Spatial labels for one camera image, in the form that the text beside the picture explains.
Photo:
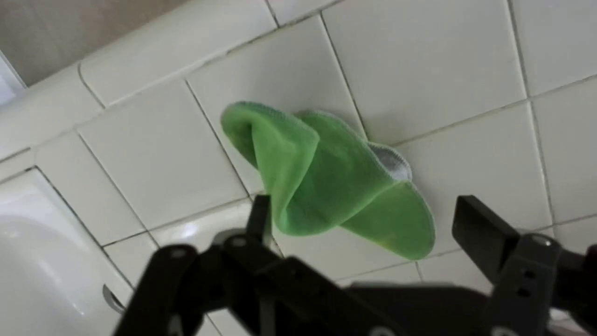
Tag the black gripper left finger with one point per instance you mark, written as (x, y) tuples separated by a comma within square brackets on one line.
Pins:
[(180, 286)]

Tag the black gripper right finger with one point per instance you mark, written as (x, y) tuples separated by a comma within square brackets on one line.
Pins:
[(528, 273)]

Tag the green cleaning cloth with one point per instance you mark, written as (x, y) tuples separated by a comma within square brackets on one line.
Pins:
[(329, 180)]

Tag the white sink basin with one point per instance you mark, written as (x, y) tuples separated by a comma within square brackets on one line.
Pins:
[(43, 268)]

